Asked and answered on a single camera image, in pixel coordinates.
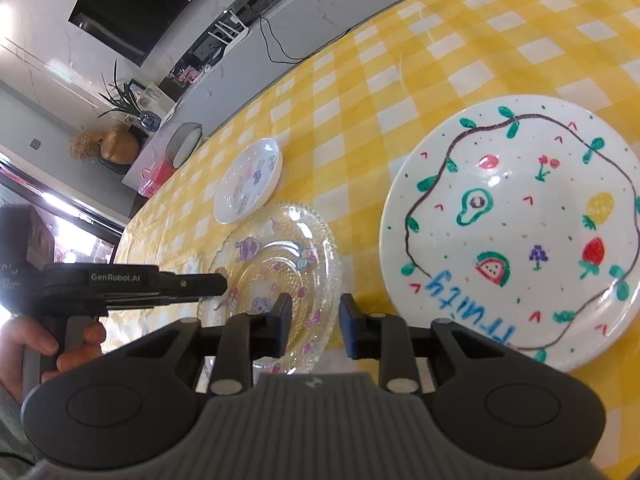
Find dried yellow flowers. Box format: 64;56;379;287
69;130;106;161

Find black television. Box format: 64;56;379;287
67;0;233;67

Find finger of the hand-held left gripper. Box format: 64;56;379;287
102;294;201;317
160;271;229;298

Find grey stool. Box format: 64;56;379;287
165;122;203;168

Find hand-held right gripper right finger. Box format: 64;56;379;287
339;294;517;396

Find person's left hand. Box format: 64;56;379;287
0;317;107;403

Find clear glass plate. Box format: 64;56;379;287
197;202;342;376

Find brown round vase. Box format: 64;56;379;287
100;124;141;166

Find small white floral plate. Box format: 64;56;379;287
214;137;284;225

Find white router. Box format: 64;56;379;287
207;10;251;41

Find white television cabinet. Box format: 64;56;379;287
121;0;501;196

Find yellow checked tablecloth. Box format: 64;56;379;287
112;0;640;480

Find black cable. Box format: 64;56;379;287
259;15;306;63

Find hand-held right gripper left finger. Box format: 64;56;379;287
125;294;293;396

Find black sliding door frame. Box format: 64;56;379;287
0;152;126;271

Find white painted fruit plate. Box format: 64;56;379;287
379;95;640;373

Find white portrait poster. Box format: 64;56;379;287
135;82;176;121

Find pink storage box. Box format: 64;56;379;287
137;157;176;198

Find blue vase with green plant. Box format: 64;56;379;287
97;60;163;131

